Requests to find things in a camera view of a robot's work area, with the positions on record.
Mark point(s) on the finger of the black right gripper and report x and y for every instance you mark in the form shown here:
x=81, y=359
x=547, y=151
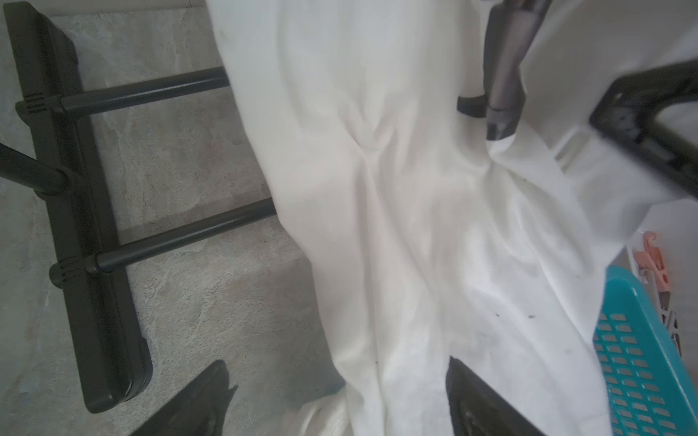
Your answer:
x=628, y=116

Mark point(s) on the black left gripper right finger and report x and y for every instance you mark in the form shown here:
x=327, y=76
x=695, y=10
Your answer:
x=476, y=409

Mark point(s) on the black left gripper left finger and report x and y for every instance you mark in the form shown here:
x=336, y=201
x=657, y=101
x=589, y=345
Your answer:
x=198, y=409

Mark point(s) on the white garment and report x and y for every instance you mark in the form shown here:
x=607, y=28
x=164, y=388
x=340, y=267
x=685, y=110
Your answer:
x=428, y=242

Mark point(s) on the white plastic clothespin tray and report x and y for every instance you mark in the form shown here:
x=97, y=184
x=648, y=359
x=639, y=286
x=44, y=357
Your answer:
x=663, y=254

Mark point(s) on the teal plastic laundry basket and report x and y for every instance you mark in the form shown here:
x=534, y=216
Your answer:
x=649, y=389

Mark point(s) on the black metal clothes rack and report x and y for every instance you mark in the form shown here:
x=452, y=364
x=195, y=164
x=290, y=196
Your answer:
x=112, y=355

